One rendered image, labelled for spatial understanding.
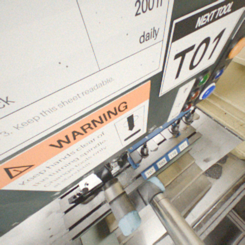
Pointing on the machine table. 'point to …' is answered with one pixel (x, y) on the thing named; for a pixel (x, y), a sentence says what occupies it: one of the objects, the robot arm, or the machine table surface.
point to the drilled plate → (97, 179)
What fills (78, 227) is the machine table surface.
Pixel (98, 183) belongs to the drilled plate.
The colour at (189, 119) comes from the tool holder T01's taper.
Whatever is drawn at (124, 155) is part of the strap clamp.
